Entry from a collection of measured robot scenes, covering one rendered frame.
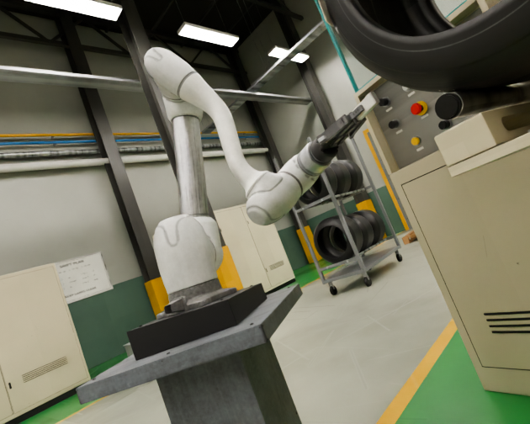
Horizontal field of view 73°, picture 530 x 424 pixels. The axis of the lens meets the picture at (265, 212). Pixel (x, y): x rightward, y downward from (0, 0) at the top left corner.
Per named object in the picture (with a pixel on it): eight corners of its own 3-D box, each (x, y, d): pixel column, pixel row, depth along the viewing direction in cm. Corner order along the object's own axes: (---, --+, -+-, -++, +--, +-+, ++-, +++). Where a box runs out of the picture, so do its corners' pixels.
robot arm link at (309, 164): (314, 147, 111) (325, 136, 106) (328, 172, 109) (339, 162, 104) (292, 152, 106) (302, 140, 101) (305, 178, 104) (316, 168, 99)
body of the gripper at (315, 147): (304, 144, 102) (321, 124, 94) (325, 140, 106) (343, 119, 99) (315, 166, 100) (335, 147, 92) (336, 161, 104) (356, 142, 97)
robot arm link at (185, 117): (170, 283, 116) (188, 280, 138) (219, 278, 116) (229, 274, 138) (151, 66, 127) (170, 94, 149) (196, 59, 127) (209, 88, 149)
